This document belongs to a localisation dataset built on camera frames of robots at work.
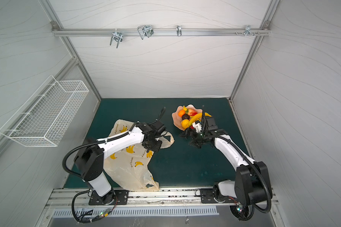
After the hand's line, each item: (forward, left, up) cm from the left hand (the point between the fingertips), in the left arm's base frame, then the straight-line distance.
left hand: (157, 146), depth 85 cm
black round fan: (-31, -47, -11) cm, 57 cm away
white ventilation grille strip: (-32, +8, -8) cm, 34 cm away
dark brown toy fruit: (+26, -18, -3) cm, 31 cm away
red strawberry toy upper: (+28, -22, 0) cm, 36 cm away
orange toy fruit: (+28, -14, -2) cm, 32 cm away
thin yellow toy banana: (+31, -17, 0) cm, 36 cm away
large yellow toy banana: (+25, -27, -2) cm, 37 cm away
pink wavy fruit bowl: (+24, -12, -6) cm, 27 cm away
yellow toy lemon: (+18, -17, -1) cm, 25 cm away
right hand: (+4, -17, +6) cm, 19 cm away
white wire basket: (+2, +54, +24) cm, 59 cm away
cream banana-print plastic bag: (-14, +15, -1) cm, 20 cm away
